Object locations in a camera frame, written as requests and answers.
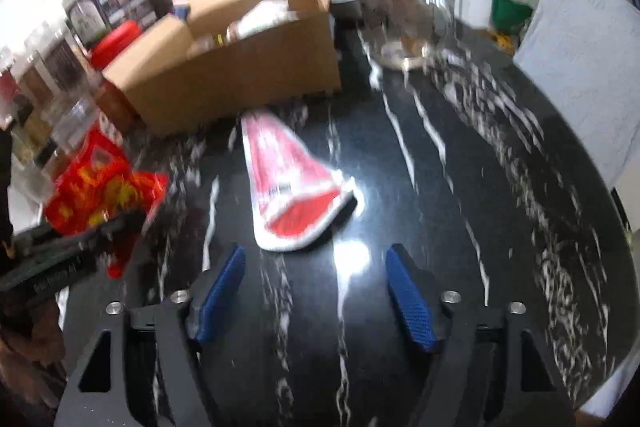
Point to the group of clear plastic jars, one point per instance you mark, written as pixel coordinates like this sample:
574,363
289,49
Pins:
55,62

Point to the red canister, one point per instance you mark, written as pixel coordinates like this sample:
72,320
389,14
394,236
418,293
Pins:
115,44

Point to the red and white snack packet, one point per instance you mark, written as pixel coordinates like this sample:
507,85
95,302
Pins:
285,187

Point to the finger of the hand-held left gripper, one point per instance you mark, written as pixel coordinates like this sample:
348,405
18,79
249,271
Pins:
90,232

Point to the green bin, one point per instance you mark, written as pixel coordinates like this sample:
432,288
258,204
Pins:
510,14

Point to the brown cardboard box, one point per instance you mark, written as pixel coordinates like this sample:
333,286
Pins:
240,77

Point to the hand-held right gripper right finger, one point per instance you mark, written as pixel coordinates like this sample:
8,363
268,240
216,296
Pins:
410,302

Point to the red yellow-print snack packet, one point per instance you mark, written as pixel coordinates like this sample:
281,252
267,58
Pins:
95,187

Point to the clear glass bowl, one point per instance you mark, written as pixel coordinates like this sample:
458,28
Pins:
405,57

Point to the person's left hand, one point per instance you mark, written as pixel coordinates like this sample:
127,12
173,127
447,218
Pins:
30,332

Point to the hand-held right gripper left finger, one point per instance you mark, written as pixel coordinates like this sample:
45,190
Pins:
222,294

